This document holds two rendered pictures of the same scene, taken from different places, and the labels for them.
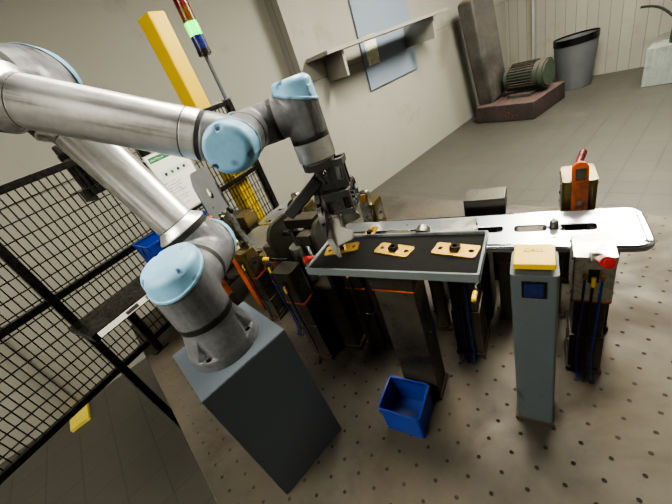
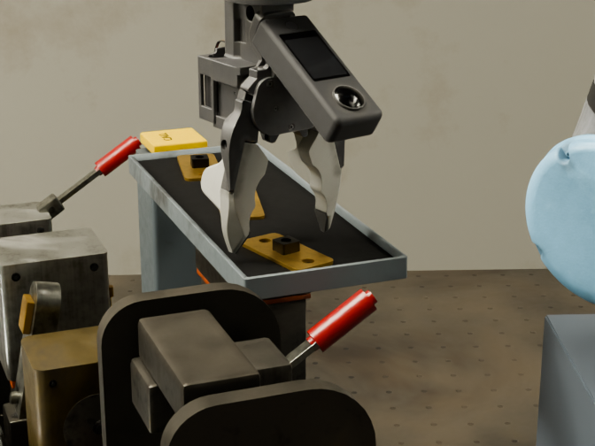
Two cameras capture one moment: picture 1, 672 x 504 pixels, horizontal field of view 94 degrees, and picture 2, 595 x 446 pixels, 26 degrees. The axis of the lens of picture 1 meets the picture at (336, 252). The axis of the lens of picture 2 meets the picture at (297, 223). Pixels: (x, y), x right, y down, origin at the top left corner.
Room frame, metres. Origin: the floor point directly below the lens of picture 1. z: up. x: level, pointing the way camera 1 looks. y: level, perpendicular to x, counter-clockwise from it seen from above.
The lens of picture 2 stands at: (1.49, 0.49, 1.52)
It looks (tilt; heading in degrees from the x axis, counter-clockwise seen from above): 19 degrees down; 211
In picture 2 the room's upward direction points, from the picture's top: straight up
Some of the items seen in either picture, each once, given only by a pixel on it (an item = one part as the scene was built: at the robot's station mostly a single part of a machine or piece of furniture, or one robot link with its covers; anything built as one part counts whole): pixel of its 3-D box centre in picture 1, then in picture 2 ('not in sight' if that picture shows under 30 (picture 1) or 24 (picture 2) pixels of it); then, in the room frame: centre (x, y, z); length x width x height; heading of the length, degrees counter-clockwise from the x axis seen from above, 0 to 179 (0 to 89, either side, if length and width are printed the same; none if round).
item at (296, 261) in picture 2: (341, 247); (286, 247); (0.65, -0.02, 1.17); 0.08 x 0.04 x 0.01; 67
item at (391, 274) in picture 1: (390, 254); (251, 209); (0.56, -0.11, 1.16); 0.37 x 0.14 x 0.02; 51
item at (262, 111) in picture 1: (249, 130); not in sight; (0.64, 0.07, 1.47); 0.11 x 0.11 x 0.08; 82
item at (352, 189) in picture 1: (331, 186); (264, 57); (0.64, -0.04, 1.32); 0.09 x 0.08 x 0.12; 67
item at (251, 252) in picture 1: (260, 286); not in sight; (1.12, 0.34, 0.87); 0.10 x 0.07 x 0.35; 141
